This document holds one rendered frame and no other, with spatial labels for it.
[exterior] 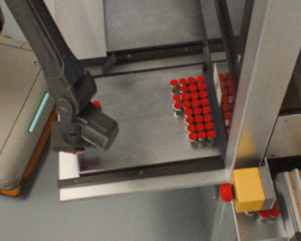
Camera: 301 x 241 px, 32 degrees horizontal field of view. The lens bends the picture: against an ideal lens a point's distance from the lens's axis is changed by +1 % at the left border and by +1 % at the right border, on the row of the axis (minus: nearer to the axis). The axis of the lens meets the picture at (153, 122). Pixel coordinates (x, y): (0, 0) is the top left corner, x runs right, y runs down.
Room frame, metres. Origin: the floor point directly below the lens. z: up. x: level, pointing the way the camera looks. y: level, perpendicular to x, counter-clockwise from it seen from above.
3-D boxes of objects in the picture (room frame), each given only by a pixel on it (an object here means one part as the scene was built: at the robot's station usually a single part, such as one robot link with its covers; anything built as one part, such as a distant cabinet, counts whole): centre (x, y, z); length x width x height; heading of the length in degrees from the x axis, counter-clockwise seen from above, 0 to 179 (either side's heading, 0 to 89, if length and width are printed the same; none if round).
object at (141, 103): (0.61, 0.02, 0.90); 0.34 x 0.26 x 0.04; 92
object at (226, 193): (0.37, -0.14, 0.99); 0.04 x 0.04 x 0.04; 1
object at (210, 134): (0.62, -0.13, 0.90); 0.18 x 0.02 x 0.05; 2
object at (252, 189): (0.37, -0.19, 1.00); 0.08 x 0.07 x 0.07; 91
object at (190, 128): (0.62, -0.09, 0.90); 0.18 x 0.02 x 0.05; 2
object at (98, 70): (0.78, 0.15, 0.91); 0.14 x 0.03 x 0.06; 90
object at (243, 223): (0.35, -0.23, 0.87); 0.14 x 0.13 x 0.02; 91
